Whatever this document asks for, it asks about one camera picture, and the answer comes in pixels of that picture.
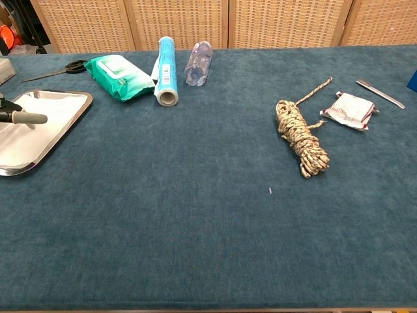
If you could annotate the green wet wipes pack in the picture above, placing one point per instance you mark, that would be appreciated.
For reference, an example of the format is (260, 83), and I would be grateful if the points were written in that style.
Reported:
(120, 78)

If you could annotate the orange object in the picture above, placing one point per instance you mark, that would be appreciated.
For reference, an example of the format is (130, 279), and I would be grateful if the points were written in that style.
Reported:
(8, 36)

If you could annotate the clear plastic water bottle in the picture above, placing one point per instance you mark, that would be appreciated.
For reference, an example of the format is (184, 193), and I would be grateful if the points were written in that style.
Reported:
(198, 65)

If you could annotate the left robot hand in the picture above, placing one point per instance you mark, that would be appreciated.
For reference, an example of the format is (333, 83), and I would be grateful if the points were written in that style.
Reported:
(29, 118)

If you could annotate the white paper sheet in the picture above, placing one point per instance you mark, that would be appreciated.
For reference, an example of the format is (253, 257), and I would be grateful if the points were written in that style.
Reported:
(42, 140)

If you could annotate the blue cling film roll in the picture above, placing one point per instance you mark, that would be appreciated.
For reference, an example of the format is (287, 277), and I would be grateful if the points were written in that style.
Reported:
(167, 75)

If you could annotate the silver metal tray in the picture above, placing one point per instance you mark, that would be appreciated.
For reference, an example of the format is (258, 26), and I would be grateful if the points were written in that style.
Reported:
(13, 171)

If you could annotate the black tripod stand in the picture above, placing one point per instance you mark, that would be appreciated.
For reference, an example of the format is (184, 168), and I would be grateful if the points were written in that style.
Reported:
(39, 47)

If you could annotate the wicker folding screen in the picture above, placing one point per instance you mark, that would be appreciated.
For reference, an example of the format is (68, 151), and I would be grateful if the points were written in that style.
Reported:
(260, 23)

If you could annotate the teal table cloth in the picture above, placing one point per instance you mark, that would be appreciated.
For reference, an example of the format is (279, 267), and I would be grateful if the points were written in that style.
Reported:
(208, 228)

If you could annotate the white red snack packet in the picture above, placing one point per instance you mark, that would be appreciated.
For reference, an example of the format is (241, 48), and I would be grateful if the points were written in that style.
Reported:
(348, 109)

